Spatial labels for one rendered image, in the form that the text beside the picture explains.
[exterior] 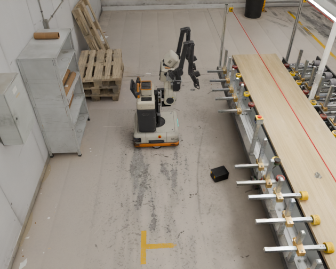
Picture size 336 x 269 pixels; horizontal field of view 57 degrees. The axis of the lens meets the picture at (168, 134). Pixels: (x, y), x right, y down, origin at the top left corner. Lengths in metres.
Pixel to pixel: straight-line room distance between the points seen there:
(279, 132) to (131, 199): 1.95
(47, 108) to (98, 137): 1.06
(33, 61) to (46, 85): 0.32
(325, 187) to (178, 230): 1.63
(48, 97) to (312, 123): 3.20
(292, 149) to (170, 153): 1.81
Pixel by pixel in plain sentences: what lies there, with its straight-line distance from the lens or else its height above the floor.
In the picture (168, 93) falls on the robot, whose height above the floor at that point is 0.85.
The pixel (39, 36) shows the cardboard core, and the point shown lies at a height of 1.60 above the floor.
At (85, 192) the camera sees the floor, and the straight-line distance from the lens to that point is 4.20.
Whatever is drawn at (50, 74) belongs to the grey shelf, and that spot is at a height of 1.34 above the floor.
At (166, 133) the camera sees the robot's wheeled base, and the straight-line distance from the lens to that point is 4.47.
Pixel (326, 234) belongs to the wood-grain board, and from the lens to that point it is 2.92.
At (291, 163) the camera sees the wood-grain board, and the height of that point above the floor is 0.90.
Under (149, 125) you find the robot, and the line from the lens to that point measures 4.37.
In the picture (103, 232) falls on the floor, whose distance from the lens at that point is 3.79.
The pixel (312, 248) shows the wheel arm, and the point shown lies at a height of 0.96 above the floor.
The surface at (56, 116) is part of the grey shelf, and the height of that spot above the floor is 0.73.
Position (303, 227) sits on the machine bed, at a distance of 3.07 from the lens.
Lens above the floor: 3.13
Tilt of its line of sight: 40 degrees down
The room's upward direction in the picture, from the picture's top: 1 degrees counter-clockwise
